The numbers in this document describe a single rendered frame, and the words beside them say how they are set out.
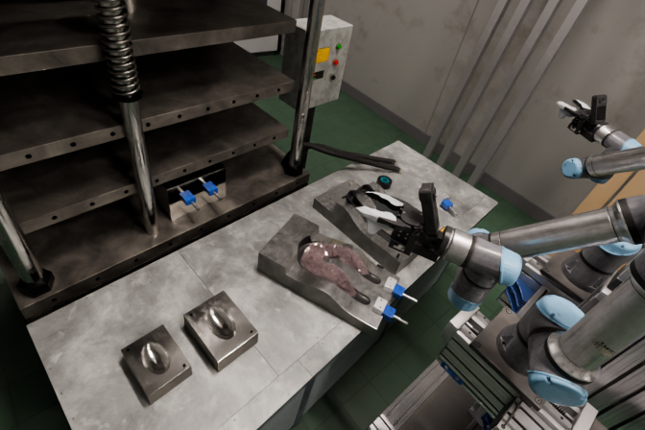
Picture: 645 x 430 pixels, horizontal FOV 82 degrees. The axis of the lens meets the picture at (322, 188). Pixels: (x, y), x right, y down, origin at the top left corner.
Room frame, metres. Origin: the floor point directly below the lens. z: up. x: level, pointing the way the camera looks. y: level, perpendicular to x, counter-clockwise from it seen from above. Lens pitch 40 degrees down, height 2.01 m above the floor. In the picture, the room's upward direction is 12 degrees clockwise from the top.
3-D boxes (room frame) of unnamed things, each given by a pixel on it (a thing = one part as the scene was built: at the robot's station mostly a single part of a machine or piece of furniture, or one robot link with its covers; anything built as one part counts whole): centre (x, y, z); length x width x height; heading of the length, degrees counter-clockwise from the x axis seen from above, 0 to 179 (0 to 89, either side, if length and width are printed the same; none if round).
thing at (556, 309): (0.62, -0.68, 1.20); 0.13 x 0.12 x 0.14; 164
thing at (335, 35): (1.85, 0.17, 0.73); 0.30 x 0.22 x 1.47; 142
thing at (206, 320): (0.60, 0.23, 0.83); 0.20 x 0.15 x 0.07; 52
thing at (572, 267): (0.99, -1.01, 1.09); 0.15 x 0.15 x 0.10
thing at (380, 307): (0.78, -0.34, 0.85); 0.13 x 0.05 x 0.05; 70
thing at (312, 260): (0.92, -0.10, 0.90); 0.26 x 0.18 x 0.08; 70
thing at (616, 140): (1.28, -1.04, 1.43); 0.11 x 0.08 x 0.09; 22
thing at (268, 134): (1.35, 0.85, 1.01); 1.10 x 0.74 x 0.05; 142
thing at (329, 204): (1.25, -0.25, 0.87); 0.50 x 0.26 x 0.14; 52
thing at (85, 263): (1.32, 0.81, 0.75); 1.30 x 0.84 x 0.06; 142
